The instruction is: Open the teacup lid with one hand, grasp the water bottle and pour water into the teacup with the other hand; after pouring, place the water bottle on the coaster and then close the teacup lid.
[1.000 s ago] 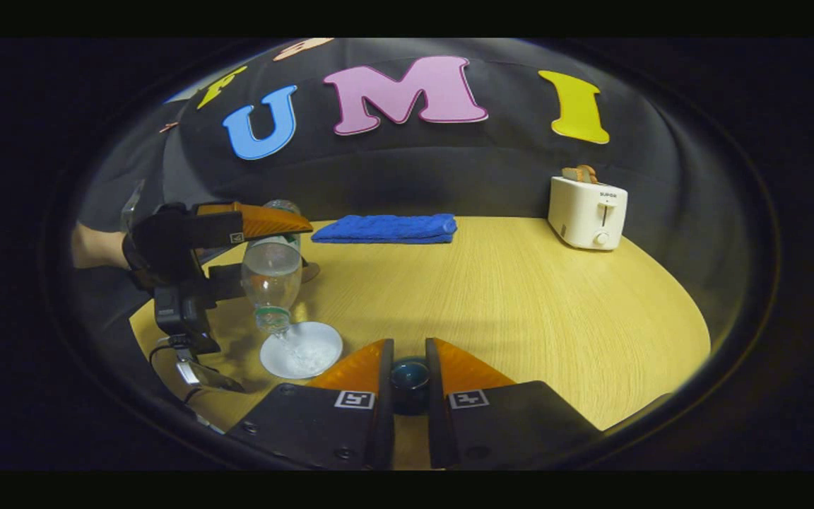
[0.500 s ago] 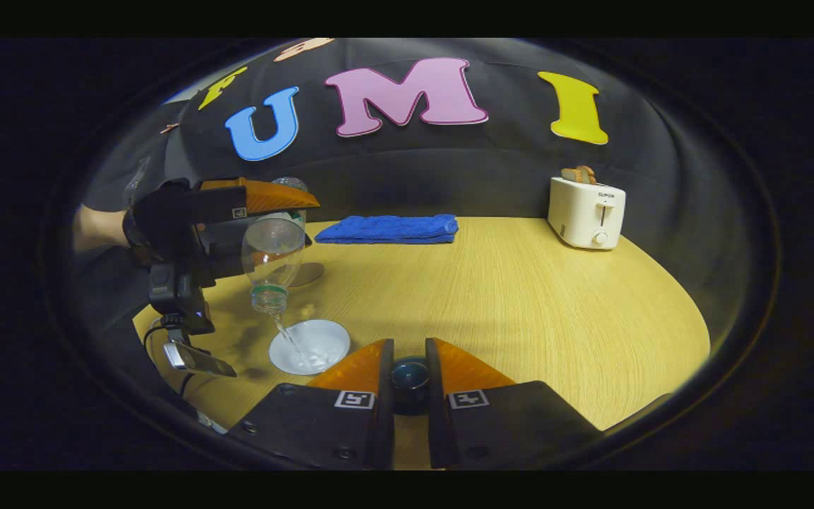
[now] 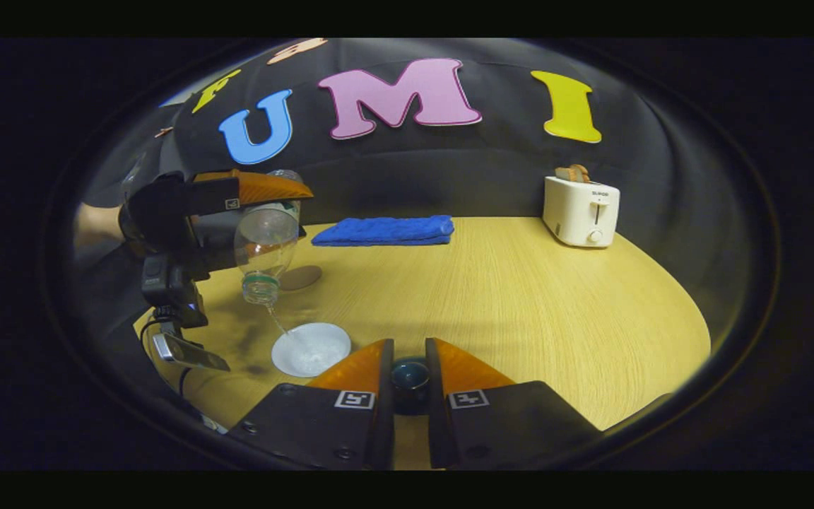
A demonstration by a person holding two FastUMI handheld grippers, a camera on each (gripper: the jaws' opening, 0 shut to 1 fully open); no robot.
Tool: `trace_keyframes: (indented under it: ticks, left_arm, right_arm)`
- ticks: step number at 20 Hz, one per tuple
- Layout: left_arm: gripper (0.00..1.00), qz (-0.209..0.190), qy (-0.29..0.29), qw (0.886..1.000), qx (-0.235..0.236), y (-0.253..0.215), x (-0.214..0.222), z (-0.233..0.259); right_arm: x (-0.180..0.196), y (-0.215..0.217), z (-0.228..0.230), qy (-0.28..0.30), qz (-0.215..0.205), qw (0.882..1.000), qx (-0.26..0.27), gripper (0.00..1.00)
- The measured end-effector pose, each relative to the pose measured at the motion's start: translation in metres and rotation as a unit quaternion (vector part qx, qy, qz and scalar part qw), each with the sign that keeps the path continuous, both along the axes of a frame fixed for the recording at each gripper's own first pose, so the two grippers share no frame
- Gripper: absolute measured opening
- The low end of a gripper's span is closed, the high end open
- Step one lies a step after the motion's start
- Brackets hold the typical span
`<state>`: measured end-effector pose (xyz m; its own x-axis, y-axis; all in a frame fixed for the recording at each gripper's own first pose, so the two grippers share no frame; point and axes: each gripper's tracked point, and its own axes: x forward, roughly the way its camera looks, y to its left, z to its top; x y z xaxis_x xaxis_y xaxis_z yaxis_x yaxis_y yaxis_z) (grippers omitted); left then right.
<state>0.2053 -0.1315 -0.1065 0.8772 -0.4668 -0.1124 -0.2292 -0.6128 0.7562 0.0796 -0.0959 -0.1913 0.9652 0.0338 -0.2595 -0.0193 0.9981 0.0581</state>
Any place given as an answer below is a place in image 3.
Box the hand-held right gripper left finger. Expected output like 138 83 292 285
227 338 395 471

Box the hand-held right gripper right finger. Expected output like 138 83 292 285
425 337 602 470

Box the clear plastic water bottle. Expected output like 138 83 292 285
233 170 305 307

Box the dark blue teacup lid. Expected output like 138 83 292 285
390 357 430 416

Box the round brown coaster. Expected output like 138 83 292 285
278 265 324 292

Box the folded blue towel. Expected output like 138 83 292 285
310 215 455 247

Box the black backdrop cloth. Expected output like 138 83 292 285
71 39 768 340

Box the white toaster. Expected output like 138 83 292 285
543 176 621 248

